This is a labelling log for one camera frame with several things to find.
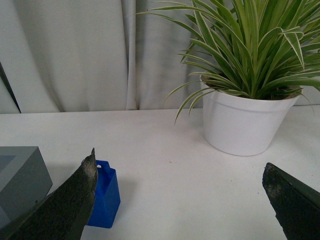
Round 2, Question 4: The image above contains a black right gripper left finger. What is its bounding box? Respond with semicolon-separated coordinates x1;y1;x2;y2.
0;151;98;240

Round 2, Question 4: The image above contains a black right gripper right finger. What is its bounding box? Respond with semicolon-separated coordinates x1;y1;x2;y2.
262;162;320;240

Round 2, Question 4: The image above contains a blue plastic part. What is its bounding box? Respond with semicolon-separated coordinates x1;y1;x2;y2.
87;160;121;229

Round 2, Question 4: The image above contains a gray square base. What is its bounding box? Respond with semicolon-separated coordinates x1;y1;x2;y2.
0;146;53;227

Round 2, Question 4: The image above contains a white plant pot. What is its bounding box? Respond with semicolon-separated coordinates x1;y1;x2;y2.
200;76;299;156

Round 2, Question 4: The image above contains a gray curtain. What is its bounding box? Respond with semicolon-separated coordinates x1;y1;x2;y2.
0;0;320;115

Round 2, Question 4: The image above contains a green spider plant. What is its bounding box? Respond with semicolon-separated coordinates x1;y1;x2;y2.
145;0;320;109

